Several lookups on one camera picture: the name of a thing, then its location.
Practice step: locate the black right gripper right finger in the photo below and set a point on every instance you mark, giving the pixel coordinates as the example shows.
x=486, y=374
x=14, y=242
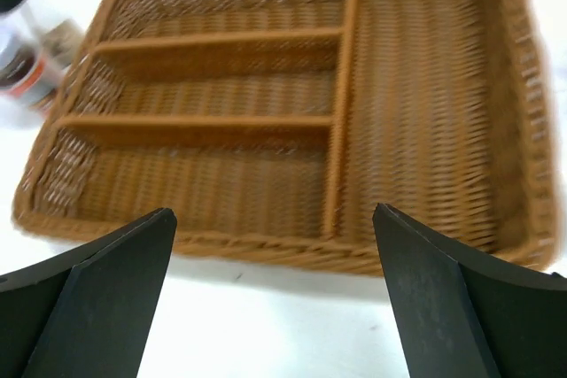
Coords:
x=463, y=313

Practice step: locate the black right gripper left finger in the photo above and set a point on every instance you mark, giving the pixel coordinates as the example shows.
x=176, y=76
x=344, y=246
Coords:
x=87, y=312

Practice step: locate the yellow cap red sauce bottle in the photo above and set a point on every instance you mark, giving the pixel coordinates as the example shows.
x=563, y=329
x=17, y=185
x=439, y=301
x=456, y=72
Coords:
x=29, y=78

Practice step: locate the brown wicker divided tray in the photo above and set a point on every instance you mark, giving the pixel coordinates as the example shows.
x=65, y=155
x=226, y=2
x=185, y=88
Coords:
x=273, y=128

